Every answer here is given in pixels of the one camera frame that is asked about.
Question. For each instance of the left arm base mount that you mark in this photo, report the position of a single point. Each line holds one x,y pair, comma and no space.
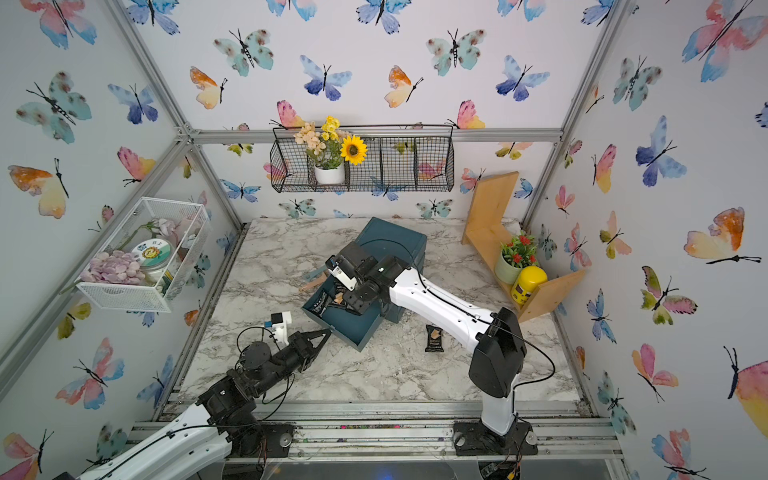
262,440

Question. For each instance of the white flower pot with sunflower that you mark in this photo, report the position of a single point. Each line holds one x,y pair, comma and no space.
330,150

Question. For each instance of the green pot red flowers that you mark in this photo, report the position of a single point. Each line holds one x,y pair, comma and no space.
515,254

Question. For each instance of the black wire wall basket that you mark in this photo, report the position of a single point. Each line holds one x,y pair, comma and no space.
398,159

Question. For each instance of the yellow canister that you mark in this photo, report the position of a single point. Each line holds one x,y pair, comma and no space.
527,281

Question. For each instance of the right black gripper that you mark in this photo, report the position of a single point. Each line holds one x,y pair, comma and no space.
353,304

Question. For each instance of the wooden zigzag shelf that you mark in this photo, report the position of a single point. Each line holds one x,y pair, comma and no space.
484,230

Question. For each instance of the pink artificial flowers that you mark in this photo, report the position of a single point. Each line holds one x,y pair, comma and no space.
117,267

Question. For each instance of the white mesh wall basket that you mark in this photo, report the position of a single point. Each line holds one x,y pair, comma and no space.
186,225

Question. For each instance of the round green tin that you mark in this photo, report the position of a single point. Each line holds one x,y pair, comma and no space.
153,254

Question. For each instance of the teal top drawer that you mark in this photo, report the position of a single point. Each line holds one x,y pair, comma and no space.
354,330

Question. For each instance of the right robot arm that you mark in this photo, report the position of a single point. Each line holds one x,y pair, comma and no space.
493,339

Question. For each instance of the teal drawer cabinet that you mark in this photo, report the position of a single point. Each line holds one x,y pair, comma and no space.
379,239

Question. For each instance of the small wooden dustpan brush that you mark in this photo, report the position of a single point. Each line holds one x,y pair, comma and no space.
314,279

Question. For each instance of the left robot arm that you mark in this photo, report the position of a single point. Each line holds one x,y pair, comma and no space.
222,422

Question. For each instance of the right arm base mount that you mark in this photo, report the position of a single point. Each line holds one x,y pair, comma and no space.
475,439

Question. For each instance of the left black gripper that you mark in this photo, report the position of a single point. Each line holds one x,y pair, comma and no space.
302,350

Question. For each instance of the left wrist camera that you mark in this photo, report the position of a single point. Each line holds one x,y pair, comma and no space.
280,323

